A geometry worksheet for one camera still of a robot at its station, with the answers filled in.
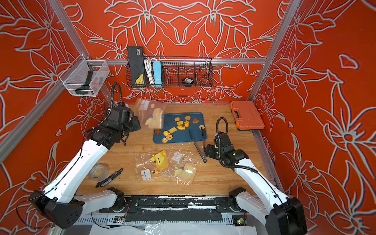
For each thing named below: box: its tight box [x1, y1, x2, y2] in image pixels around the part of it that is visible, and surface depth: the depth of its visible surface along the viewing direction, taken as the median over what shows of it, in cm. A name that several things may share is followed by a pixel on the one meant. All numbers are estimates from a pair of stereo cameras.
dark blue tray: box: [153, 112, 207, 144], surface depth 103 cm
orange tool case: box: [230, 100, 265, 131], surface depth 106 cm
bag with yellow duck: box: [135, 149, 173, 183], surface depth 87 cm
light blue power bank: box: [152, 60, 163, 85], surface depth 91 cm
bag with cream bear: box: [132, 98, 165, 130], surface depth 84 cm
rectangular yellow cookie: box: [168, 126, 178, 135], surface depth 103 cm
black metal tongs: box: [188, 126, 208, 164], surface depth 96 cm
